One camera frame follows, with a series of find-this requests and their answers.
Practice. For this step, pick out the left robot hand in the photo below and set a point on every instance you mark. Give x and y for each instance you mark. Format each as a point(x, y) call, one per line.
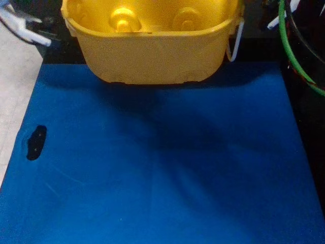
point(38, 38)

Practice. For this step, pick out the blue table mat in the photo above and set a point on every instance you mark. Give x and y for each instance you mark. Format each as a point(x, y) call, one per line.
point(162, 152)

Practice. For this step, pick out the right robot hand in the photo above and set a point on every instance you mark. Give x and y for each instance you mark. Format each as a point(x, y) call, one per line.
point(275, 23)

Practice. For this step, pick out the yellow plastic tub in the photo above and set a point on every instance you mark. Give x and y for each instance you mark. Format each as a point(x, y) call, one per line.
point(152, 58)

